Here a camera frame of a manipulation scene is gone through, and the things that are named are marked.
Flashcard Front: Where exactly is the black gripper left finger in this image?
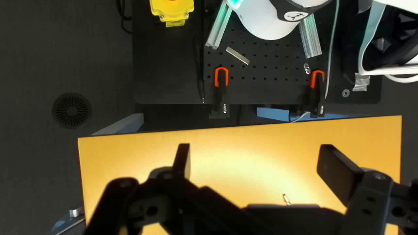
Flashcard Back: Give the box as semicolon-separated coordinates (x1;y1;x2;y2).
84;142;263;235

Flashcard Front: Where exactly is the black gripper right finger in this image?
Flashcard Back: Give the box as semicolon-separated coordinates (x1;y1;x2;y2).
317;143;418;235

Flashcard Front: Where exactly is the blue table support beam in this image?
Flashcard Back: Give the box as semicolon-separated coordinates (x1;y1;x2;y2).
91;112;145;137
255;106;293;124

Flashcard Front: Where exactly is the orange black clamp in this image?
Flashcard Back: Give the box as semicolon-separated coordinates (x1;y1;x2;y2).
300;68;328;119
208;65;233;120

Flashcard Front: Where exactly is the small flat metal bar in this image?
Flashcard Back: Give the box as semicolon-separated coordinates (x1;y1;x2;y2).
225;46;253;68

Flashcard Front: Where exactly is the round black floor grille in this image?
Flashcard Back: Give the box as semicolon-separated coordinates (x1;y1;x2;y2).
51;91;93;129

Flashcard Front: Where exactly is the aluminium extrusion bar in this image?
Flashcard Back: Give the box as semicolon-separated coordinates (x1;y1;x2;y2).
204;0;242;49
300;14;324;60

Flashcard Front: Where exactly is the yellow emergency stop box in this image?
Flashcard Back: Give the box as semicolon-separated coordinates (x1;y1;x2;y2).
149;0;196;29

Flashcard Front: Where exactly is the black pegboard base plate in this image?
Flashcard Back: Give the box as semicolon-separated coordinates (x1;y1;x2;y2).
131;0;386;107

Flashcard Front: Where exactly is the white cable bundle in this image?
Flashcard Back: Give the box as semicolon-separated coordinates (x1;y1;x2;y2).
352;0;418;93

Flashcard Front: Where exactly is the thin white cable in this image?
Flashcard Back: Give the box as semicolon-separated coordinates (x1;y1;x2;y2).
292;0;343;123

